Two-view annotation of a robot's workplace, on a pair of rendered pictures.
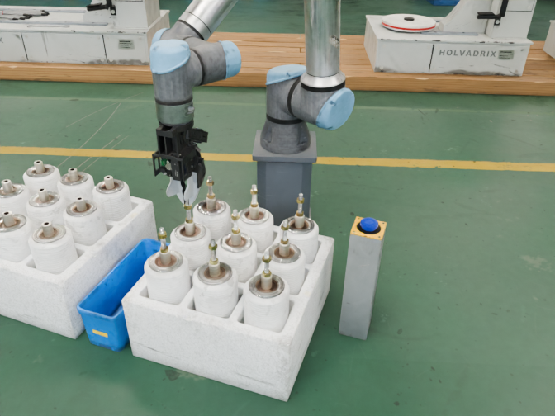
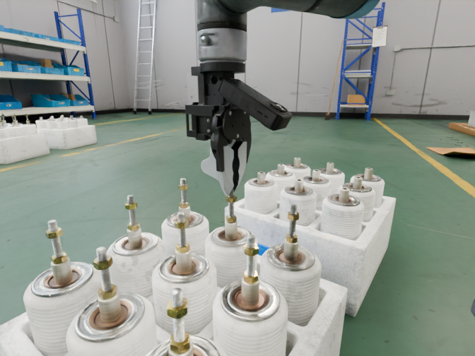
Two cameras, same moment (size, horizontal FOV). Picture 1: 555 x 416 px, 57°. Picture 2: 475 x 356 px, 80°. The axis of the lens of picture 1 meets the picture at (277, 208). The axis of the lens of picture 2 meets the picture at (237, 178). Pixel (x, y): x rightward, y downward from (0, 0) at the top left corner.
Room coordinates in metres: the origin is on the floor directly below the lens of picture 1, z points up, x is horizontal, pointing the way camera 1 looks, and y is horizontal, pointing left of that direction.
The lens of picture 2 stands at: (1.13, -0.23, 0.50)
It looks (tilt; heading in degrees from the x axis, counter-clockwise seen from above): 17 degrees down; 107
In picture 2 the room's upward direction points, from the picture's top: straight up
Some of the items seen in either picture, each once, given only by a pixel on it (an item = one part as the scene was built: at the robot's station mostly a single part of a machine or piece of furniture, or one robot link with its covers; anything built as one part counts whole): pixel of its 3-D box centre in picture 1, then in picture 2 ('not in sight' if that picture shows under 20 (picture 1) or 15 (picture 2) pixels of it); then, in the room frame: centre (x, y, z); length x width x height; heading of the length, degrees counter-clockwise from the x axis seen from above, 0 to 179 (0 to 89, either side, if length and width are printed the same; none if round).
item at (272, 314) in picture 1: (266, 317); (74, 330); (0.80, 0.02, 0.16); 0.10 x 0.10 x 0.18
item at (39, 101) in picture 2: not in sight; (51, 100); (-3.57, 3.77, 0.36); 0.50 x 0.38 x 0.21; 178
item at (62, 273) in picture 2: (266, 281); (61, 270); (0.80, 0.02, 0.26); 0.02 x 0.02 x 0.03
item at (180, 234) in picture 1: (190, 232); (231, 236); (0.98, 0.21, 0.25); 0.08 x 0.08 x 0.01
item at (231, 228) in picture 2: (190, 227); (231, 229); (0.98, 0.21, 0.26); 0.02 x 0.02 x 0.03
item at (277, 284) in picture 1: (266, 286); (63, 278); (0.80, 0.02, 0.25); 0.08 x 0.08 x 0.01
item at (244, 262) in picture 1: (237, 272); (187, 316); (0.95, 0.09, 0.16); 0.10 x 0.10 x 0.18
